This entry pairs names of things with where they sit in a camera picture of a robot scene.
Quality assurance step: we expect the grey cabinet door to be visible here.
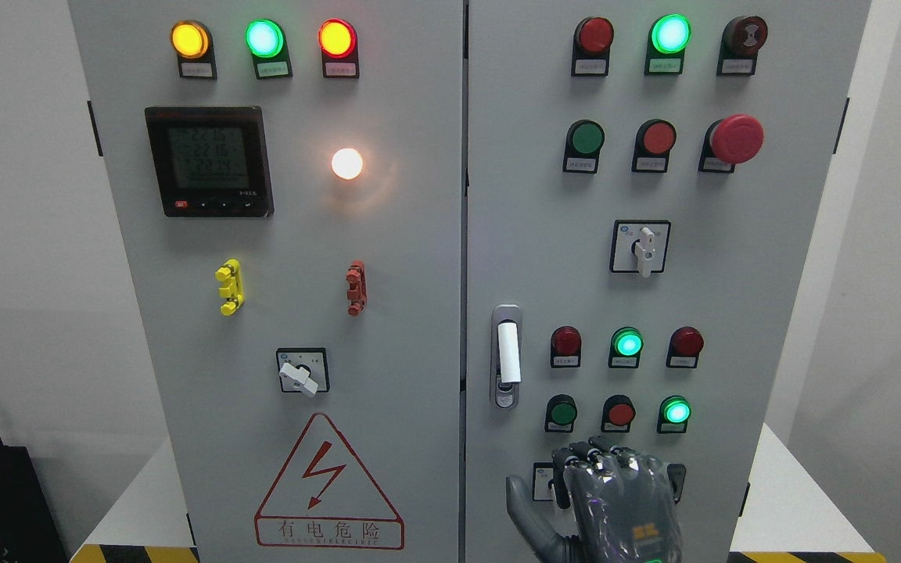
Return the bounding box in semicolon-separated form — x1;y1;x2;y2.
462;1;871;562
70;1;465;562

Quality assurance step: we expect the green push button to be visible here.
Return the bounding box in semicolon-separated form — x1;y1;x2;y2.
544;393;578;432
562;119;605;174

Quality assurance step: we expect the green push button lower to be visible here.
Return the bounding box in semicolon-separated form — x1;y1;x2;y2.
544;393;578;432

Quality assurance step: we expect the silver door handle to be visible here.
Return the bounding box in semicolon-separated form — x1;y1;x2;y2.
490;304;522;409

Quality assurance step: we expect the green indicator light middle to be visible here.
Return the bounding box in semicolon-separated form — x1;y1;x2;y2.
608;325;644;368

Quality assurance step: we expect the black selector knob switch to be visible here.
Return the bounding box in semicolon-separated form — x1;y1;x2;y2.
666;463;687;504

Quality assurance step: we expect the grey left cabinet door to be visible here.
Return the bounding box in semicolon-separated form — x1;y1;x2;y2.
70;1;465;562

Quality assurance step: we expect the red push button upper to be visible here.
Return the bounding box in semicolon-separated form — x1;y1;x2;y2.
630;119;678;174

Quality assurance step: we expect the dark red buzzer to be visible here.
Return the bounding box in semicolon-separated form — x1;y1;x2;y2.
716;16;769;76

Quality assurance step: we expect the yellow terminal clip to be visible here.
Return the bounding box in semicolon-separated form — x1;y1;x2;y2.
215;259;246;317

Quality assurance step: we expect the red indicator light middle left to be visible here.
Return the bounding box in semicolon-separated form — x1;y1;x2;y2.
550;325;582;368

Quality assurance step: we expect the red-orange indicator light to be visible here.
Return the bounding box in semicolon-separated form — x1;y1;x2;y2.
318;18;360;79

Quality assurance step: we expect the green indicator light top right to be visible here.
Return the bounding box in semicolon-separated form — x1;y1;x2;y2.
644;13;691;76

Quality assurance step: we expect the red emergency stop button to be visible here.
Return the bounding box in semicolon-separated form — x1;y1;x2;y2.
698;113;764;174

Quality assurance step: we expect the white rotary switch lower right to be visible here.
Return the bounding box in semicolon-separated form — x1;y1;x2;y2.
530;462;555;502

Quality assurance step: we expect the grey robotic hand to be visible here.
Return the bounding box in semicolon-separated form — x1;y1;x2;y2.
505;436;683;562

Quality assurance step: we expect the red terminal clip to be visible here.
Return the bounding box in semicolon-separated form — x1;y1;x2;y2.
346;260;368;317

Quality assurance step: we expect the red push button lower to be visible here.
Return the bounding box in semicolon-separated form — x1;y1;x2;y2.
600;393;637;432

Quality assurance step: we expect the grey right cabinet door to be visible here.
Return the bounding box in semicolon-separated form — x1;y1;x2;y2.
462;1;871;562

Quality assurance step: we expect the green indicator light lower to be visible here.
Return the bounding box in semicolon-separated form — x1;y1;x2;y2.
655;395;691;434

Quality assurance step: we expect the black digital power meter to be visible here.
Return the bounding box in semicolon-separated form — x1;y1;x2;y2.
144;106;275;217

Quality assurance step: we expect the red electric warning sticker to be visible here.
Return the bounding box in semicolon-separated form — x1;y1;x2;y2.
253;412;404;551

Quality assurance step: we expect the red indicator light middle right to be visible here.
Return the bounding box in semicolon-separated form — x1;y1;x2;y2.
666;325;705;368

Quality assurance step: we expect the green indicator light top left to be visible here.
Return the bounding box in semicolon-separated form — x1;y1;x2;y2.
246;19;293;80

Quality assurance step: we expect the yellow indicator light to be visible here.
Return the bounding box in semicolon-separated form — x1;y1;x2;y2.
171;20;217;80

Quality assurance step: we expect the white rotary switch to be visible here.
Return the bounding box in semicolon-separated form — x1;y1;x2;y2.
530;462;555;502
610;220;671;278

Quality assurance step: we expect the red push button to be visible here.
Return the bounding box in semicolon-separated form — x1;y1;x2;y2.
600;393;637;432
630;119;678;174

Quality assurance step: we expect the red indicator light top right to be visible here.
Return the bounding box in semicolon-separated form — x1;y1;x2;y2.
571;16;615;77

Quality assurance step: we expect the green push button upper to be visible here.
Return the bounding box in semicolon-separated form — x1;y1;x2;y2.
562;119;605;174

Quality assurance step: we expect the red indicator light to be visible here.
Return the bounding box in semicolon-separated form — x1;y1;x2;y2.
666;325;705;368
550;325;582;368
571;16;615;77

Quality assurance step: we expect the white rotary switch upper right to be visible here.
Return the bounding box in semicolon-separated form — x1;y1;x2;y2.
610;220;671;278

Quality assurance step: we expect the white glowing lamp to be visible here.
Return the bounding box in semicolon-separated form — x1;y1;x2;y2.
330;147;364;181

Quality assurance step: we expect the green indicator light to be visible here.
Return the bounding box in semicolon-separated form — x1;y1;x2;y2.
246;19;293;80
644;13;691;76
608;325;644;368
655;395;691;434

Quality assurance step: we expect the white rotary switch left door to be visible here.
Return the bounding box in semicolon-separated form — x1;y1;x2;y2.
275;348;330;398

